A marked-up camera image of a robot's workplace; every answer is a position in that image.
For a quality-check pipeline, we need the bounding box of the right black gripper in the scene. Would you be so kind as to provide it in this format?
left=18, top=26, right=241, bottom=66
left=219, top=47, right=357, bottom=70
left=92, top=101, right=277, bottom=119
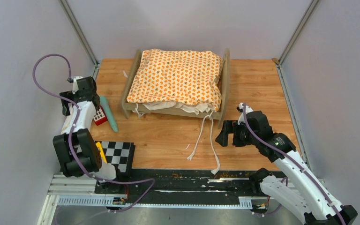
left=215, top=120, right=258, bottom=147

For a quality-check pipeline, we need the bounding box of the wooden pet bed frame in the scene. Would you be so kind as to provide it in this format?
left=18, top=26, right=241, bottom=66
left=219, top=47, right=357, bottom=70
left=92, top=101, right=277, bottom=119
left=120, top=49, right=231, bottom=121

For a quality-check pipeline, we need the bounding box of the yellow duck print blanket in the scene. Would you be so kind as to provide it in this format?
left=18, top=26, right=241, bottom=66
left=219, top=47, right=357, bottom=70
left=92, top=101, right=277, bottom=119
left=126, top=49, right=224, bottom=114

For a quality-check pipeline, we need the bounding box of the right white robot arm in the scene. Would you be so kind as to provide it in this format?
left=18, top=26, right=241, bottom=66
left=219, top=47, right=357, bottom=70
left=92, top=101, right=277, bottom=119
left=215, top=103, right=358, bottom=225

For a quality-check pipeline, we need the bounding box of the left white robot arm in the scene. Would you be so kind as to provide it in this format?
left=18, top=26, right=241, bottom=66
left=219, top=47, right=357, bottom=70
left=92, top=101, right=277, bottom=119
left=52, top=76, right=102, bottom=177

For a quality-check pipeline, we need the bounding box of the red window toy block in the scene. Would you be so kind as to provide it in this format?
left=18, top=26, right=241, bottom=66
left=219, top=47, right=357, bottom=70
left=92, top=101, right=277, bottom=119
left=93, top=108, right=108, bottom=126

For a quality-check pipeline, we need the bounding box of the teal cylinder toy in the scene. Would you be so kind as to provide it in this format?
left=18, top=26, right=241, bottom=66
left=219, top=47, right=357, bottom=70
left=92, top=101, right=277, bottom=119
left=100, top=95, right=119, bottom=133

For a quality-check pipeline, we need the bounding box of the yellow plastic block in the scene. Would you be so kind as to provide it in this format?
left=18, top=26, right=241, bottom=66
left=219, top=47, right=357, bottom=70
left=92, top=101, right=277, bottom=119
left=96, top=142, right=107, bottom=163

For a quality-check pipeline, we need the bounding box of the black white checkerboard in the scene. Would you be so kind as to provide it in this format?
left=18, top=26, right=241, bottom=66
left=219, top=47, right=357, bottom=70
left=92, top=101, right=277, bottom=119
left=96, top=141, right=135, bottom=176

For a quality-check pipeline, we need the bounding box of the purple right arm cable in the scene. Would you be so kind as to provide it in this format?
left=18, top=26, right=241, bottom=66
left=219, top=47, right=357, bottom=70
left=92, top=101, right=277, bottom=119
left=237, top=103, right=348, bottom=225

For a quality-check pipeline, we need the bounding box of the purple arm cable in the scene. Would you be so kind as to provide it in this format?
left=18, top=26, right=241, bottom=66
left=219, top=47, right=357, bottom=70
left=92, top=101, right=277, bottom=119
left=237, top=103, right=348, bottom=225
left=31, top=53, right=156, bottom=206

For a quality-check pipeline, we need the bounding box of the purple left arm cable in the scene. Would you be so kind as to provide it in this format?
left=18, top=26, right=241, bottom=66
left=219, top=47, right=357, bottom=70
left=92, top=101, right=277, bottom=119
left=31, top=53, right=156, bottom=206

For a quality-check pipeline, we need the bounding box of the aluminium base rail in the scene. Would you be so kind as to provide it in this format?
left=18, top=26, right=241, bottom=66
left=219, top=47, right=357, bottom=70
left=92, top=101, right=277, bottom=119
left=40, top=167, right=339, bottom=210

